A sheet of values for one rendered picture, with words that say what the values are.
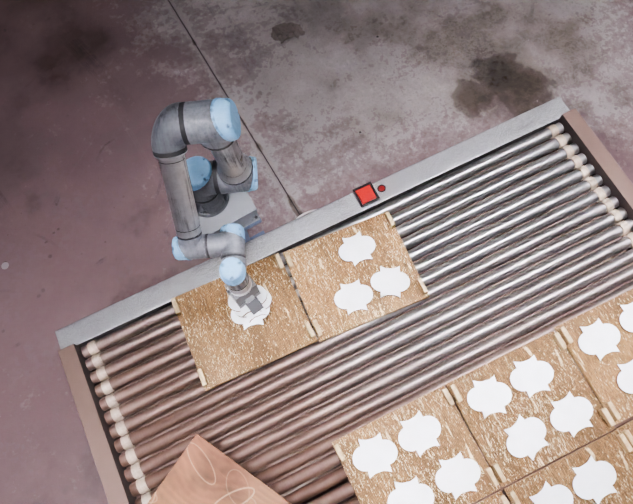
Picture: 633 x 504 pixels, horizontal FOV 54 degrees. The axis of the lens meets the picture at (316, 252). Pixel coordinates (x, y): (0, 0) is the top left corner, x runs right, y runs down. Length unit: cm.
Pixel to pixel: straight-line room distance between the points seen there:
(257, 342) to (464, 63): 227
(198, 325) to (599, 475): 137
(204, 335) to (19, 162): 203
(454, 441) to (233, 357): 77
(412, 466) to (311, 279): 70
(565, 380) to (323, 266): 88
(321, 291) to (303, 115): 162
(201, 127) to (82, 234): 192
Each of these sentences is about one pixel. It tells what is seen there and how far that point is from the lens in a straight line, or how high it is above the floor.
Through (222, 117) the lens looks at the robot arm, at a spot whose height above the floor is 160.
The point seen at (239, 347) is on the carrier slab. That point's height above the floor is 94.
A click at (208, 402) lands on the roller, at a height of 92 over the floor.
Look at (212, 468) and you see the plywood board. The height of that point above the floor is 104.
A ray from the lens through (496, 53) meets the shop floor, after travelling 389.
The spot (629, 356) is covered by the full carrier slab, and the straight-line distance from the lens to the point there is 229.
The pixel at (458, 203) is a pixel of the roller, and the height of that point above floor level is 92.
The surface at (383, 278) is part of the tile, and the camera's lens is 216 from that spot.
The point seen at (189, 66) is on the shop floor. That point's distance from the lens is 387.
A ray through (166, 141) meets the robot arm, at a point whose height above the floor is 156.
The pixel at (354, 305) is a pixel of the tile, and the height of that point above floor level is 95.
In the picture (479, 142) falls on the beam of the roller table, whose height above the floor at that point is 91.
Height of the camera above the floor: 300
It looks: 70 degrees down
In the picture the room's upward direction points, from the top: 8 degrees counter-clockwise
